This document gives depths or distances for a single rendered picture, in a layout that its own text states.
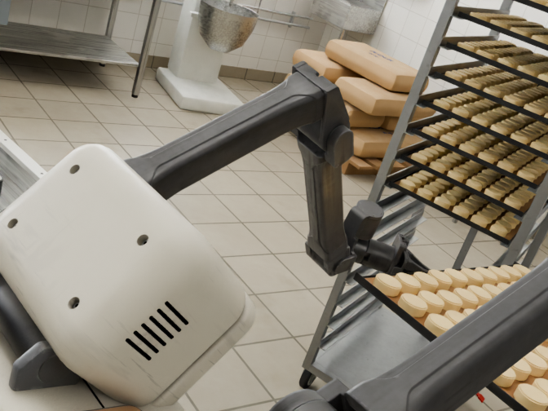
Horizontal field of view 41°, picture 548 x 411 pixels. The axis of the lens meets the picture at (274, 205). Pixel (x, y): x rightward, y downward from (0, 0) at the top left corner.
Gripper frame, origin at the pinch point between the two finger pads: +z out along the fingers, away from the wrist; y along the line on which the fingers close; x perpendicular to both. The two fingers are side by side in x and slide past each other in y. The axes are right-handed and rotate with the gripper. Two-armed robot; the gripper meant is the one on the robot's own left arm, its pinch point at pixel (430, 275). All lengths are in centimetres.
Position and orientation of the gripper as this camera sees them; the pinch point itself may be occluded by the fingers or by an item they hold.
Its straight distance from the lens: 151.7
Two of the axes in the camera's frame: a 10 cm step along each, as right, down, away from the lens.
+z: 9.4, 3.4, 0.5
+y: -3.4, 8.8, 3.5
